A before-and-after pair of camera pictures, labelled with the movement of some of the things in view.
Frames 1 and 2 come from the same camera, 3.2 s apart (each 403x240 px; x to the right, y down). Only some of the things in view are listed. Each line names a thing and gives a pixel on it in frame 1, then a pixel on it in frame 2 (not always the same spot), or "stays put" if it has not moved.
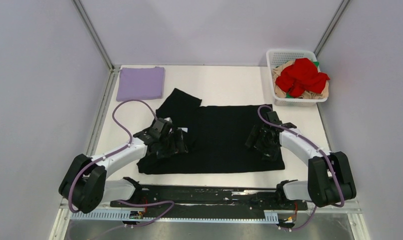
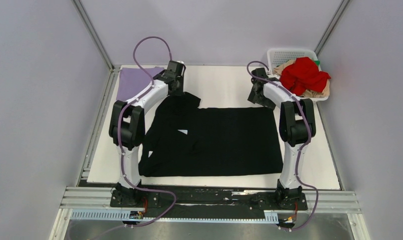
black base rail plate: x=209 y=199 stays put
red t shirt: x=302 y=76 stays put
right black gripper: x=270 y=153 -> x=254 y=98
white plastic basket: x=275 y=57 stays put
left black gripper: x=176 y=146 -> x=180 y=91
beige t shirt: x=306 y=94 stays put
